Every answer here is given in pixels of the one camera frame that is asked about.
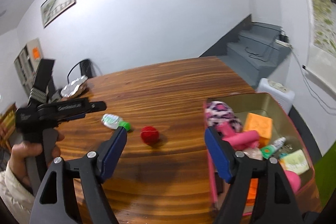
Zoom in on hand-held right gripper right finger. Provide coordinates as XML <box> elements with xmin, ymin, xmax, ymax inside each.
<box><xmin>204</xmin><ymin>126</ymin><xmax>302</xmax><ymax>224</ymax></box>

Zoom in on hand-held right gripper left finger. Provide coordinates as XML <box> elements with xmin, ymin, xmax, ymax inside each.
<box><xmin>29</xmin><ymin>126</ymin><xmax>128</xmax><ymax>224</ymax></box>

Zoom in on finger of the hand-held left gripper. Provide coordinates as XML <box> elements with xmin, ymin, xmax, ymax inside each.
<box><xmin>88</xmin><ymin>101</ymin><xmax>107</xmax><ymax>113</ymax></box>
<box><xmin>59</xmin><ymin>112</ymin><xmax>87</xmax><ymax>123</ymax></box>

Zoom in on green cap pouch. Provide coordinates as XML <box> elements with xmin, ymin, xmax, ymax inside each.
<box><xmin>101</xmin><ymin>113</ymin><xmax>131</xmax><ymax>132</ymax></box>

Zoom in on pink knotted toy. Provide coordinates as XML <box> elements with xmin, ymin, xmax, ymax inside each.
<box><xmin>218</xmin><ymin>123</ymin><xmax>260</xmax><ymax>151</ymax></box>

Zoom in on red pom-pom ball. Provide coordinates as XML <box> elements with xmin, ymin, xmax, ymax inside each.
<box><xmin>140</xmin><ymin>126</ymin><xmax>160</xmax><ymax>145</ymax></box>

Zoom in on pink leopard plush toy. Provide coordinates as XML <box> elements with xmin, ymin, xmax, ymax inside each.
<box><xmin>205</xmin><ymin>101</ymin><xmax>242</xmax><ymax>132</ymax></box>

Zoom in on orange embossed block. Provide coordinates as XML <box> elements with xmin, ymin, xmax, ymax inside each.
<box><xmin>245</xmin><ymin>178</ymin><xmax>259</xmax><ymax>201</ymax></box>
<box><xmin>243</xmin><ymin>112</ymin><xmax>273</xmax><ymax>146</ymax></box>

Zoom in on green white ointment tube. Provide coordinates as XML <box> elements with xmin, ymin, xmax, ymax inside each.
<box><xmin>260</xmin><ymin>137</ymin><xmax>287</xmax><ymax>160</ymax></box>

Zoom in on red container box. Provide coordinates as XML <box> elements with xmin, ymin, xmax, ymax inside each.
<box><xmin>203</xmin><ymin>92</ymin><xmax>315</xmax><ymax>216</ymax></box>

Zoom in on yellow green carton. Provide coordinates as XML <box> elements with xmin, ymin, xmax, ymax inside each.
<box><xmin>280</xmin><ymin>149</ymin><xmax>310</xmax><ymax>176</ymax></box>

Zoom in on person's left forearm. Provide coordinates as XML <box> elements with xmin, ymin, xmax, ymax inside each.
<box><xmin>0</xmin><ymin>161</ymin><xmax>36</xmax><ymax>216</ymax></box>

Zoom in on person's left hand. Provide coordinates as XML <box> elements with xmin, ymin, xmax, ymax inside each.
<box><xmin>10</xmin><ymin>132</ymin><xmax>65</xmax><ymax>182</ymax></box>

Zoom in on crumpled foil tray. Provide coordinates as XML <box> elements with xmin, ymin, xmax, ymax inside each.
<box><xmin>60</xmin><ymin>76</ymin><xmax>88</xmax><ymax>98</ymax></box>

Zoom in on wooden chair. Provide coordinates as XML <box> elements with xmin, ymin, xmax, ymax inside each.
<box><xmin>0</xmin><ymin>103</ymin><xmax>19</xmax><ymax>140</ymax></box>

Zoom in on black metal chair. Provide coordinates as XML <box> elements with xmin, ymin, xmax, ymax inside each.
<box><xmin>67</xmin><ymin>58</ymin><xmax>103</xmax><ymax>85</ymax></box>

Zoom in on grey storage cabinet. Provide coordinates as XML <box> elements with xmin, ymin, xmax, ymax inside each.
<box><xmin>14</xmin><ymin>38</ymin><xmax>44</xmax><ymax>98</ymax></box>

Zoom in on pink round object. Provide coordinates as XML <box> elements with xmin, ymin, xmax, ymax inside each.
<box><xmin>283</xmin><ymin>170</ymin><xmax>302</xmax><ymax>194</ymax></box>

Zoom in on white heater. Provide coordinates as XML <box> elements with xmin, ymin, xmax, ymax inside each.
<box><xmin>257</xmin><ymin>78</ymin><xmax>295</xmax><ymax>113</ymax></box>

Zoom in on grey stairs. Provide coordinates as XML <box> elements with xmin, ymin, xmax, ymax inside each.
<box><xmin>201</xmin><ymin>22</ymin><xmax>293</xmax><ymax>88</ymax></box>

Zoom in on white power strip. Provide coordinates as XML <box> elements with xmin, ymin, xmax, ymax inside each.
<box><xmin>275</xmin><ymin>39</ymin><xmax>293</xmax><ymax>48</ymax></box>

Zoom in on framed wall picture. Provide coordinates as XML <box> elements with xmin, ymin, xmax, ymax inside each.
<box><xmin>41</xmin><ymin>0</ymin><xmax>76</xmax><ymax>28</ymax></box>

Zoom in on wall poster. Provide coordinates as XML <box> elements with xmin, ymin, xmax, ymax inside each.
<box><xmin>299</xmin><ymin>0</ymin><xmax>336</xmax><ymax>56</ymax></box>

